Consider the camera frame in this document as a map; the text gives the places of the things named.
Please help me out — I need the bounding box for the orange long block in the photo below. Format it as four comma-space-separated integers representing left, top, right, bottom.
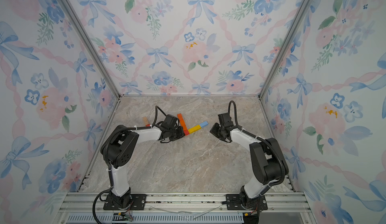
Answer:
181, 121, 188, 132

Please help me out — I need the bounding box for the light blue block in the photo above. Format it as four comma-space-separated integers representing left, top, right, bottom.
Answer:
200, 121, 209, 128

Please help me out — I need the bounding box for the yellow long block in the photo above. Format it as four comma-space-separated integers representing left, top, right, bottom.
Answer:
188, 125, 202, 134

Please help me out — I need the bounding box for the orange short block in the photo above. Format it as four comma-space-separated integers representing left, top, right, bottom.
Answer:
178, 114, 184, 122

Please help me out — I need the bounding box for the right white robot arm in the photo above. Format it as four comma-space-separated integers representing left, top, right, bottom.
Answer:
210, 123, 288, 203

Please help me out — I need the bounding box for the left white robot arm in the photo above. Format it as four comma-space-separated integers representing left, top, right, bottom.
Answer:
101, 125, 185, 201

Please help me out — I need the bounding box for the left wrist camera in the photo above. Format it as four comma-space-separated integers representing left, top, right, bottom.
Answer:
161, 114, 180, 130

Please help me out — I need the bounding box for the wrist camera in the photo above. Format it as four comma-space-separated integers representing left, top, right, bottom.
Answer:
218, 113, 234, 128
161, 114, 180, 130

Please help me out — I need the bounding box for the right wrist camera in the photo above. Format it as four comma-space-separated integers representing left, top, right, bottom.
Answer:
218, 113, 234, 128

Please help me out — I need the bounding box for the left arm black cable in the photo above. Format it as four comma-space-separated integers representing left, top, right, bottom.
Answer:
92, 105, 168, 224

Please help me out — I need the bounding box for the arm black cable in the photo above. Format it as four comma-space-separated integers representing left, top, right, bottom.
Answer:
92, 105, 168, 224
227, 100, 286, 196

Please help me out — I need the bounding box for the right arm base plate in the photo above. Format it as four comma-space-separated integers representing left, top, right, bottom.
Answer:
221, 193, 268, 212

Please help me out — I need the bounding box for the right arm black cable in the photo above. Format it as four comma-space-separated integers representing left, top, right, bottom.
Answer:
227, 100, 286, 196

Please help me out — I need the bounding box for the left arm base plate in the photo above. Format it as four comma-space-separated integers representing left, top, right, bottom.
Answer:
103, 193, 147, 211

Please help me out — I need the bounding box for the aluminium corner post left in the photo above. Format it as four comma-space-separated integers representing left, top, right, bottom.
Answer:
58, 0, 120, 99

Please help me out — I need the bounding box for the aluminium corner post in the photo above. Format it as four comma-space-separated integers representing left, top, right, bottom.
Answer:
58, 0, 120, 99
258, 0, 312, 101

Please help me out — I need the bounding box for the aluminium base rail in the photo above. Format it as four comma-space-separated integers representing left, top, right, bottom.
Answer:
54, 192, 316, 224

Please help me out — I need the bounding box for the aluminium corner post right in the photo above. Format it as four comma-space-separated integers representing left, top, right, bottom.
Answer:
258, 0, 312, 101

